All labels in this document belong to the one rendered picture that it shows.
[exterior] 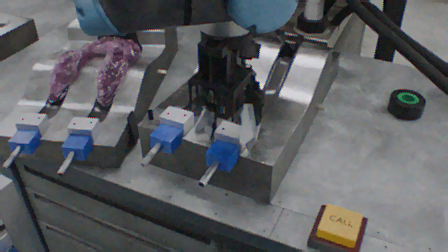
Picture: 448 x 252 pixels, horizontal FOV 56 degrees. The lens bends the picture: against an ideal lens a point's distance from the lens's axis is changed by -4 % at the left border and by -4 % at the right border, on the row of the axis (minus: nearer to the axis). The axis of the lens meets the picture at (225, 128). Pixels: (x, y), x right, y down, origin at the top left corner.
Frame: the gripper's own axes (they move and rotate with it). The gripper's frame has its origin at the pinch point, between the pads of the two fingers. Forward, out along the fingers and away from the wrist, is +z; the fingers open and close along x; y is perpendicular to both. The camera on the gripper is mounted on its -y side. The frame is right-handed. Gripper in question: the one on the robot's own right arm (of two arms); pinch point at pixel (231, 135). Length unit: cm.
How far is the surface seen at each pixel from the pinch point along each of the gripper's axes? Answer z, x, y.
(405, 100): 8.9, 26.0, -39.5
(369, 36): 91, -5, -258
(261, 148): 1.8, 5.0, -1.1
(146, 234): 32.6, -19.3, 2.9
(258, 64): -0.3, -4.9, -24.5
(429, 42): 91, 37, -269
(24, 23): 4, -78, -27
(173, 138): 0.5, -8.7, 4.2
